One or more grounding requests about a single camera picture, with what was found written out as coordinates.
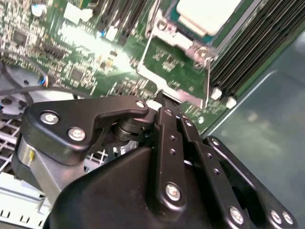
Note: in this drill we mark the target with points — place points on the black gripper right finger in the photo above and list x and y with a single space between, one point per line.
221 190

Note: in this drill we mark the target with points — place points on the silver CPU with green edge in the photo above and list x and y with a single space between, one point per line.
207 14

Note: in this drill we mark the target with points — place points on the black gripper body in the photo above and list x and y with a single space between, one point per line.
107 198

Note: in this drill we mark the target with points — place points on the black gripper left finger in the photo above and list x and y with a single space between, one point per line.
71 112

